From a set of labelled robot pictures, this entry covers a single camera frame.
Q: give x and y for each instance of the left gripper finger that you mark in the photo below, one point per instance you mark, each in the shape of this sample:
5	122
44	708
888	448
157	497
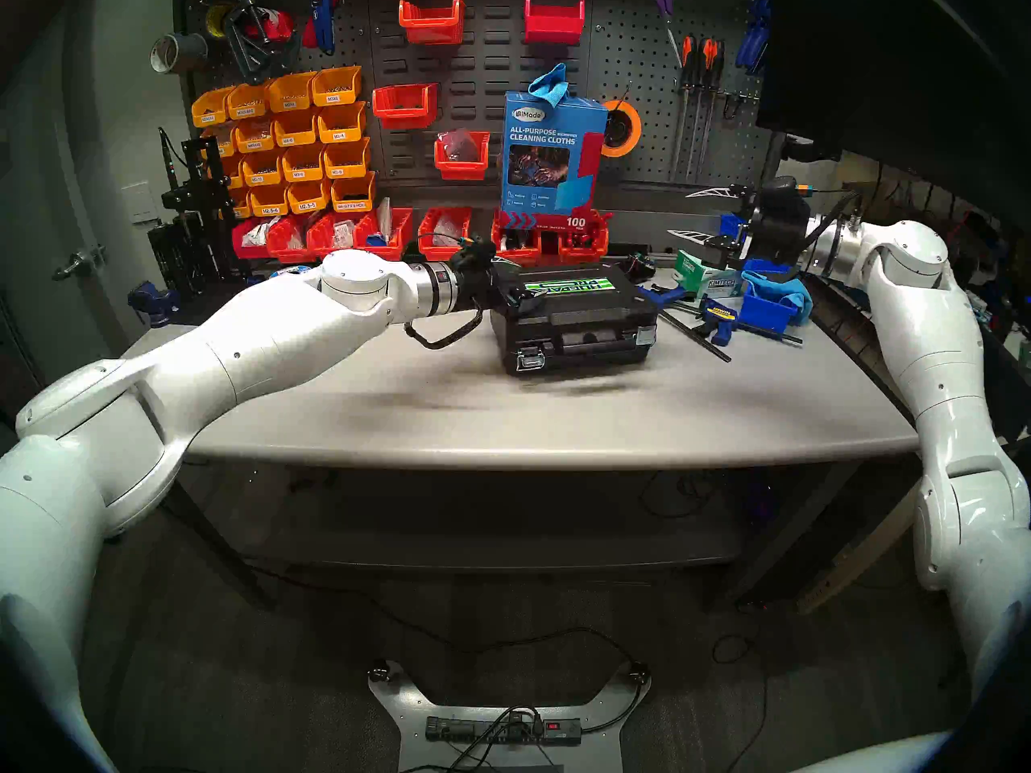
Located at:
530	295

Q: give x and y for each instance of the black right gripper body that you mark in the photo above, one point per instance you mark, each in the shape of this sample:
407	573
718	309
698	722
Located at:
777	233

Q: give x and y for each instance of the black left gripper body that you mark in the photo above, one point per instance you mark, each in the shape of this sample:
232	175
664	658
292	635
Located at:
483	290

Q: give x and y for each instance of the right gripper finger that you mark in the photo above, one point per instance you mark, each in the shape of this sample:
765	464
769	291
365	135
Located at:
694	236
717	191

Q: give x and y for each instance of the black plastic tool box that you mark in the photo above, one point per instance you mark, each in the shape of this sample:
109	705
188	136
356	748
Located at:
580	328

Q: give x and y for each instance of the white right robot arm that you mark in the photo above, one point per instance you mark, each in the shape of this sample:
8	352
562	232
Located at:
942	353

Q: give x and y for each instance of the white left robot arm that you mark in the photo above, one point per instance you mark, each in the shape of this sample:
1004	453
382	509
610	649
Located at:
242	345

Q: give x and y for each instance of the white green tissue box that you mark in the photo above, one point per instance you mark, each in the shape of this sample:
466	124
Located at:
701	279

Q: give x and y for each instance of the blue cleaning cloths box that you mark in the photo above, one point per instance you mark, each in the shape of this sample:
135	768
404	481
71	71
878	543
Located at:
552	147

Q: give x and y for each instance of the blue cloth in dispenser box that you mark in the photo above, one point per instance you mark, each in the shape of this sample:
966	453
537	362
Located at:
549	87

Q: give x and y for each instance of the black metal tool stand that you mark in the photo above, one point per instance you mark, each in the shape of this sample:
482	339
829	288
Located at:
193	240

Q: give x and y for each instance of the large blue plastic bin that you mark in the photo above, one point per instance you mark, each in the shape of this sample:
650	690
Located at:
730	227

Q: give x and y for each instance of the red parts bin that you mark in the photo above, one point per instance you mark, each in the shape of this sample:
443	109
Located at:
246	250
584	252
399	248
326	244
519	252
286	252
431	252

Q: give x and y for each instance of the blue microfiber cloth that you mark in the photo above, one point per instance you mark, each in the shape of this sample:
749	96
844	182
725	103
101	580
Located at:
793	292

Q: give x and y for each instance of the small black electronic module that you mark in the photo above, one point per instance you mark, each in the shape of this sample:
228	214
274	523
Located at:
639	266

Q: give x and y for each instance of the small blue plastic bin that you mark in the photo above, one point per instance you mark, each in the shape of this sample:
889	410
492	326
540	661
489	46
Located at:
761	312

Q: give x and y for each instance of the blue yellow bar clamp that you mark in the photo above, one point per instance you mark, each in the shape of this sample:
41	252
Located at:
717	316

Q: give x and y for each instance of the orange tape reel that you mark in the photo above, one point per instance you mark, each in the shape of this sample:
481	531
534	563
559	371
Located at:
636	131

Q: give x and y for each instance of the orange plastic bin with bag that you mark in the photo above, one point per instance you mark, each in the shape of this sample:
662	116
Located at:
461	170

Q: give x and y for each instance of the orange black screwdriver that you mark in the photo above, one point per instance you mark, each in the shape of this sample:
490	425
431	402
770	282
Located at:
686	59
715	59
704	59

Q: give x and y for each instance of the grey pegboard panel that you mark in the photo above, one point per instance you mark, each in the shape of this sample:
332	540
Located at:
628	55

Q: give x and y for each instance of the black monitor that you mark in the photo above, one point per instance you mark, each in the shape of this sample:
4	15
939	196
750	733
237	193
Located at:
886	55

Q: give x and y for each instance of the red plastic bin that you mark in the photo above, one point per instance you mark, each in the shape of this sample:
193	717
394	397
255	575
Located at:
554	26

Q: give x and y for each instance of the grey workbench lower shelf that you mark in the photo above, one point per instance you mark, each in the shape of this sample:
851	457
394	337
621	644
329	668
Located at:
499	530

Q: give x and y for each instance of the yellow storage bins rack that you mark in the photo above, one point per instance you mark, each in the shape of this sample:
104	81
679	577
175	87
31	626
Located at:
354	47

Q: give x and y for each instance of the beige side desk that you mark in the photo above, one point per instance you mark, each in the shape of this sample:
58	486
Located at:
878	530

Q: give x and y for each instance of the small blue vise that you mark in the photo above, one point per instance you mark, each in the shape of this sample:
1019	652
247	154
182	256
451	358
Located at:
153	303

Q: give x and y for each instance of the grey gear puller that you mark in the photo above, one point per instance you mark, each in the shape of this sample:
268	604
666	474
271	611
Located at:
244	55

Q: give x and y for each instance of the yellow tape roll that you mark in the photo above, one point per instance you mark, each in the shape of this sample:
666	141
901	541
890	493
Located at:
213	22

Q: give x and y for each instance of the grey pipe piece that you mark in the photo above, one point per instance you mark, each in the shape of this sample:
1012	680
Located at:
187	51

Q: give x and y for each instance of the black base caster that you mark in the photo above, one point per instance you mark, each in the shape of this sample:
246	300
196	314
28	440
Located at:
639	672
378	671

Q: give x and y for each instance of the black power strip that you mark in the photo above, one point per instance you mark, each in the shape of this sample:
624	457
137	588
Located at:
475	731

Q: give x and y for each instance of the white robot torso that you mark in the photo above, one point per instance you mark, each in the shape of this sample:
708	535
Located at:
886	762

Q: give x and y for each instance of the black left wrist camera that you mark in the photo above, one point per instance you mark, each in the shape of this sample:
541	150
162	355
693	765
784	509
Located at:
475	254

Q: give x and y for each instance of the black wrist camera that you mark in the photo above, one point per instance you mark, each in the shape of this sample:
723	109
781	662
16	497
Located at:
475	254
785	192

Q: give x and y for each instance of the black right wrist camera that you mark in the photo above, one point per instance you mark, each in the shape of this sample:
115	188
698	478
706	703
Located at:
785	192

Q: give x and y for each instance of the large red wall bins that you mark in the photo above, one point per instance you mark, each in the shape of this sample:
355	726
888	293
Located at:
491	63

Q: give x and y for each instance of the white light switch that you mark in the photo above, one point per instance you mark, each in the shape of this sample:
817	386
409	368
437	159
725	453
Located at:
138	204

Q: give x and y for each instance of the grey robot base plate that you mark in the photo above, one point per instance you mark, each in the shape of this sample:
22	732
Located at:
411	707

